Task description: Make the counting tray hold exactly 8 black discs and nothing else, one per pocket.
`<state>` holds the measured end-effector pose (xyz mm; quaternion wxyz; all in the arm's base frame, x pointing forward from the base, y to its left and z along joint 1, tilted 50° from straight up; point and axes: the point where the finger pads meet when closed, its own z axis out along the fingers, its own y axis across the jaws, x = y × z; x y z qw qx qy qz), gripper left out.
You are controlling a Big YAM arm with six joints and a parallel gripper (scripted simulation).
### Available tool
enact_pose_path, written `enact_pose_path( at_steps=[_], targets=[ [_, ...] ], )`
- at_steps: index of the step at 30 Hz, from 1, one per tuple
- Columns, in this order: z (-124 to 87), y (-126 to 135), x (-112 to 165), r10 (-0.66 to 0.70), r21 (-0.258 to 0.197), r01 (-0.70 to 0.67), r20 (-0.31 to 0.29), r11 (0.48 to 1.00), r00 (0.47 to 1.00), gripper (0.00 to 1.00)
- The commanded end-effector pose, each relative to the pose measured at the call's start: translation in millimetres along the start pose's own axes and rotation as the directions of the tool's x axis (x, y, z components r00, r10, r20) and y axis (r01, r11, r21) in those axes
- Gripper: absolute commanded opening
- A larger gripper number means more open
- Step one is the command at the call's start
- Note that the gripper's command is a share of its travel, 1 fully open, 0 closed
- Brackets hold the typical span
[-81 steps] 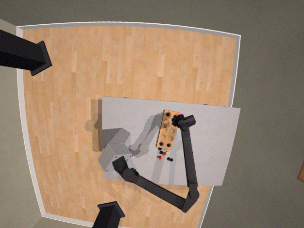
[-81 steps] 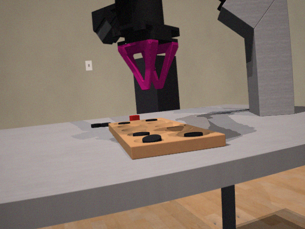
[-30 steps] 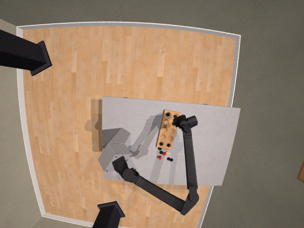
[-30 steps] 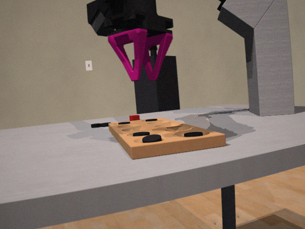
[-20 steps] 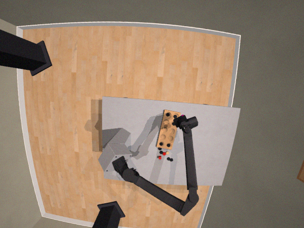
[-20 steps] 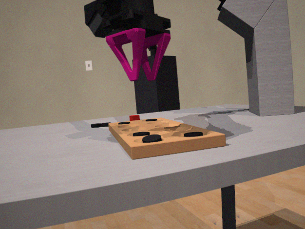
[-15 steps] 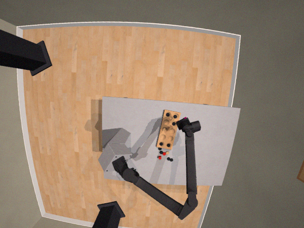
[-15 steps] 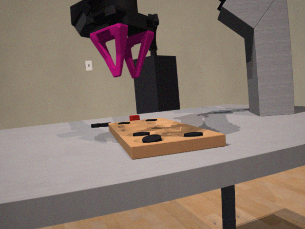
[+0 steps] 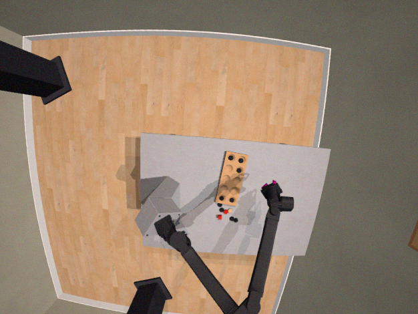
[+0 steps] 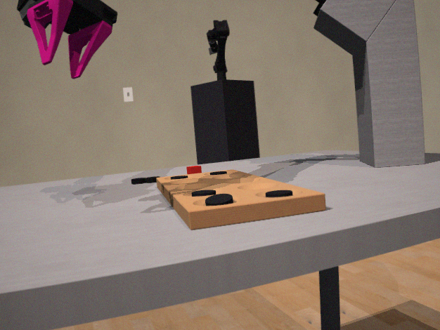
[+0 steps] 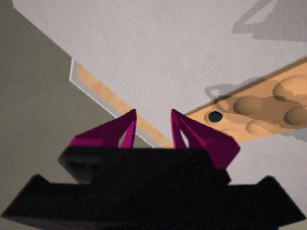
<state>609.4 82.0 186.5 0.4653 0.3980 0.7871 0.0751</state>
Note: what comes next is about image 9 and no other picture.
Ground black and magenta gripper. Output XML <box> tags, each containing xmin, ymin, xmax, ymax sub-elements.
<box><xmin>261</xmin><ymin>180</ymin><xmax>282</xmax><ymax>199</ymax></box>

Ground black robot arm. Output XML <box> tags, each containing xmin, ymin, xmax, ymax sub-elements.
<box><xmin>154</xmin><ymin>190</ymin><xmax>294</xmax><ymax>314</ymax></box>

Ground orange wooden tray with round pockets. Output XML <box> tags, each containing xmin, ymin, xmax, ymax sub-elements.
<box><xmin>215</xmin><ymin>151</ymin><xmax>248</xmax><ymax>206</ymax></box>

